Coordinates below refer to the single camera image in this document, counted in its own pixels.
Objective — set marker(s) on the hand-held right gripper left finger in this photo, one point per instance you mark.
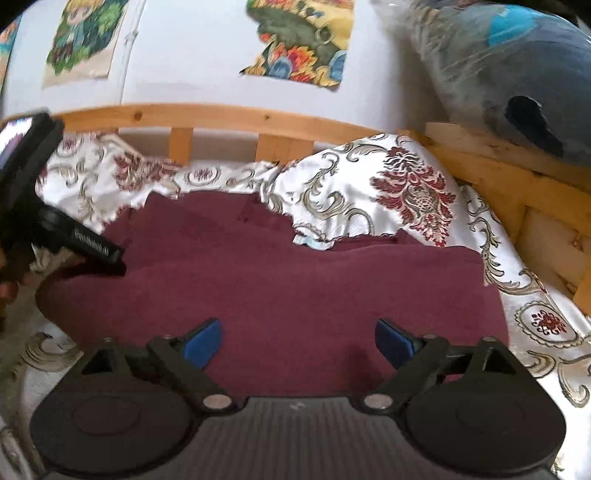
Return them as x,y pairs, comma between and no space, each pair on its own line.
203,344

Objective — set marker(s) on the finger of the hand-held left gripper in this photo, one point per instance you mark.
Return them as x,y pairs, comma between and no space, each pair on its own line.
116,261

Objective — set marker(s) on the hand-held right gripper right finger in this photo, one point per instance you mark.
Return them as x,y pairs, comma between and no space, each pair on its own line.
392,344

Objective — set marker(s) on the maroon long-sleeved shirt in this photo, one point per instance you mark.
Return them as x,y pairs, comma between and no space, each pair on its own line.
277,295

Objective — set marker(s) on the person's left hand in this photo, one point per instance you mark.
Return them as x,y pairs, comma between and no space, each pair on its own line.
7,293

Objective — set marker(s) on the floral satin blanket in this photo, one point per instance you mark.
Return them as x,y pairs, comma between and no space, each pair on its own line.
406,184

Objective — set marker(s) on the blue plush toy in plastic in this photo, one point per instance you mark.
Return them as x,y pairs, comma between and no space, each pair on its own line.
485,69

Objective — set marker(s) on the orange and blue wall poster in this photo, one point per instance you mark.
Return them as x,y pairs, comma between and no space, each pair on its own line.
7,50

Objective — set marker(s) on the cartoon figure wall poster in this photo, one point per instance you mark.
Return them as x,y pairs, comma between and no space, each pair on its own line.
83,46

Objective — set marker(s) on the white wall pipe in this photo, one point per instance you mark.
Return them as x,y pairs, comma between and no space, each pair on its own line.
127,69

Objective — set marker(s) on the torn colourful wall poster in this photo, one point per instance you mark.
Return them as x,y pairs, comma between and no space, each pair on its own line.
295,55

